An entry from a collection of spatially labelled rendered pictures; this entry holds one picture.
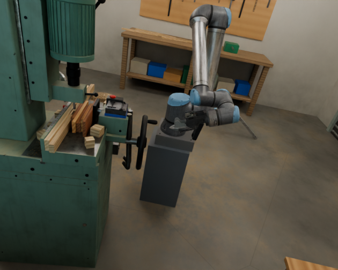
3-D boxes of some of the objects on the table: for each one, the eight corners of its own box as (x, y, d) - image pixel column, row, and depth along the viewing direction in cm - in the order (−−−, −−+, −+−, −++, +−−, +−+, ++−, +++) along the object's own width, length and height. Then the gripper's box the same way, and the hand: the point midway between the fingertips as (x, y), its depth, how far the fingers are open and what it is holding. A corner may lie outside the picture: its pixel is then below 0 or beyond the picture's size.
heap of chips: (114, 104, 141) (114, 98, 139) (89, 100, 139) (89, 94, 137) (116, 97, 148) (117, 92, 147) (93, 94, 147) (93, 88, 145)
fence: (44, 150, 96) (43, 139, 93) (40, 150, 96) (38, 138, 93) (85, 92, 147) (85, 83, 144) (82, 92, 147) (82, 83, 144)
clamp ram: (108, 124, 120) (109, 107, 115) (92, 122, 119) (92, 105, 114) (111, 115, 127) (112, 100, 123) (96, 114, 126) (96, 98, 122)
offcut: (86, 149, 101) (86, 141, 99) (84, 144, 103) (84, 136, 101) (94, 147, 103) (94, 139, 101) (92, 143, 105) (92, 135, 103)
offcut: (104, 133, 113) (104, 126, 111) (98, 137, 109) (99, 130, 108) (95, 130, 114) (95, 123, 112) (89, 135, 110) (90, 127, 108)
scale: (48, 132, 97) (48, 132, 97) (45, 131, 97) (45, 131, 97) (82, 87, 140) (82, 87, 140) (80, 86, 140) (80, 86, 140)
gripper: (205, 107, 135) (167, 114, 136) (207, 114, 127) (167, 121, 129) (206, 120, 139) (169, 127, 141) (209, 128, 132) (170, 135, 133)
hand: (171, 128), depth 136 cm, fingers closed
